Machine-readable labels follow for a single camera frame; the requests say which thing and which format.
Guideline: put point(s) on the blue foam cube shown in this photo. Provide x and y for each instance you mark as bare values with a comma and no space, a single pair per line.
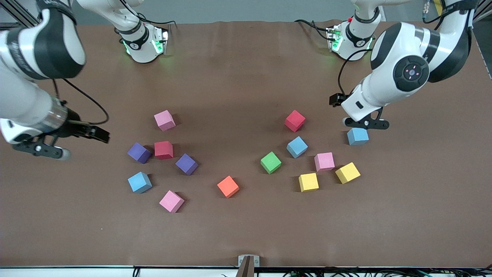
139,181
297,146
358,137

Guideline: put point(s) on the purple foam cube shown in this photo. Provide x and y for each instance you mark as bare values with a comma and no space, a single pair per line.
138,152
186,163

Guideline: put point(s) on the green foam cube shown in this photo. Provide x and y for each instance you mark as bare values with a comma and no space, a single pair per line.
271,162

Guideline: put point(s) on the table cover sheet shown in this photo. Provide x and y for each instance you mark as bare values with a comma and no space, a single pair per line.
246,231

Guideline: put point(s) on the aluminium frame post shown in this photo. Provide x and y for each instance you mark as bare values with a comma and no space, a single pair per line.
17,11
485,7

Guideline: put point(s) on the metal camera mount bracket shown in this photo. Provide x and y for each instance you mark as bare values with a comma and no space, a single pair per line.
248,269

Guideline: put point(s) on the yellow foam cube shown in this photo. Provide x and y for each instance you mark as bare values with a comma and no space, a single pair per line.
308,181
348,172

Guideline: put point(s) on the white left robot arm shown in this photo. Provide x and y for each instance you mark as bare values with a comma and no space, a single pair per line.
384,88

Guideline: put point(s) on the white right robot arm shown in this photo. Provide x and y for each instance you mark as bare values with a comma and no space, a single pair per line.
19,96

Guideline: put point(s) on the red foam cube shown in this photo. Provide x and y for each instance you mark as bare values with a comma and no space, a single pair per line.
295,120
163,149

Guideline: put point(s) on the orange foam cube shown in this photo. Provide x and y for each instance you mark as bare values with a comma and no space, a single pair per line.
228,186

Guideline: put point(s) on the pink foam cube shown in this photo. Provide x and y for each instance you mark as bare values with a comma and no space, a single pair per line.
324,161
164,120
171,201

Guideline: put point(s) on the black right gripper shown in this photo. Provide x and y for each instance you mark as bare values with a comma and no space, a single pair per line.
75,127

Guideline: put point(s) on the white table edge rail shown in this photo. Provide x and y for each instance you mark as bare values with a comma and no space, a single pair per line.
77,272

